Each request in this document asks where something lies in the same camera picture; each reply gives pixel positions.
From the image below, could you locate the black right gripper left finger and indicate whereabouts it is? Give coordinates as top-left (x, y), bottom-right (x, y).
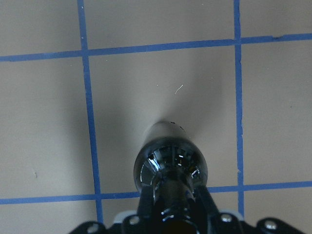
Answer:
top-left (137, 185), bottom-right (158, 234)

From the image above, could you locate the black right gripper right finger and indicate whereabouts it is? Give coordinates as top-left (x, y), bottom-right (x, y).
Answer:
top-left (195, 186), bottom-right (243, 234)

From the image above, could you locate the dark glass wine bottle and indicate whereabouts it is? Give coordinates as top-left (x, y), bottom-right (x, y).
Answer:
top-left (134, 121), bottom-right (208, 234)

